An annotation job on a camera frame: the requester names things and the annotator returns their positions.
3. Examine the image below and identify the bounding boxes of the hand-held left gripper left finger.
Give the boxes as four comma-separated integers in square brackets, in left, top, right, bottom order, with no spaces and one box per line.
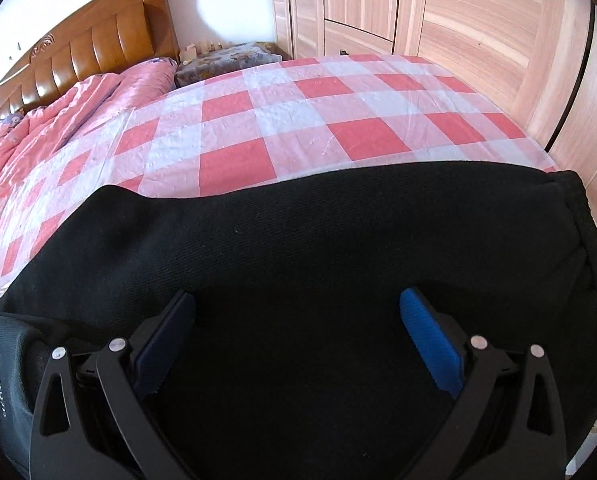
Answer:
[28,289,200,480]

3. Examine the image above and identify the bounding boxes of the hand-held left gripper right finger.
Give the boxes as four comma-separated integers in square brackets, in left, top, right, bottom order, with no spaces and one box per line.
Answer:
[399,287,565,480]

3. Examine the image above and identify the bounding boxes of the black pants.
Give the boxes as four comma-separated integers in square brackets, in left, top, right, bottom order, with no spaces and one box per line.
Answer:
[0,160,597,480]

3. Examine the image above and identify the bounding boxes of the dark printed clothing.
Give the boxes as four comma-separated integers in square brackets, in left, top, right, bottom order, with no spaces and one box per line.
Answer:
[0,309,46,480]

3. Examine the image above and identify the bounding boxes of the pink checked bedsheet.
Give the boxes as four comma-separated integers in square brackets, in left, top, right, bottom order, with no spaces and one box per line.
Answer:
[0,52,559,308]

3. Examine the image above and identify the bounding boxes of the pink quilt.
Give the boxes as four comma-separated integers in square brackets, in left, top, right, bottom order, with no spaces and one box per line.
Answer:
[0,57,178,241]

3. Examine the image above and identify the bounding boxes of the nightstand with floral cover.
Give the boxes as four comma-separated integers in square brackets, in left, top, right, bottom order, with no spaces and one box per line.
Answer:
[174,41,284,88]

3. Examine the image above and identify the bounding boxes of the wooden headboard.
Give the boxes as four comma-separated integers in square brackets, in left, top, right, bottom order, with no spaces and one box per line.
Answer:
[0,0,180,128]

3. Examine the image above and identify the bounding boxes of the light wooden wardrobe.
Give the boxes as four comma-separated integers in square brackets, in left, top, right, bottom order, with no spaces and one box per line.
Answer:
[268,0,597,176]

